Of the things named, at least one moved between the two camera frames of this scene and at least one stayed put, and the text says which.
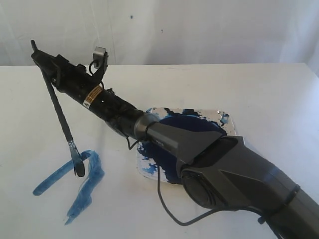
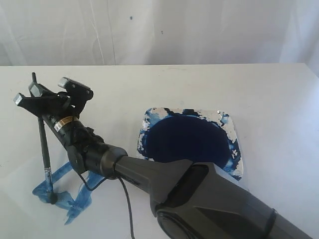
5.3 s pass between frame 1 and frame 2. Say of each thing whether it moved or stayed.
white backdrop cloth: stayed
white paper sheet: stayed
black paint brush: moved
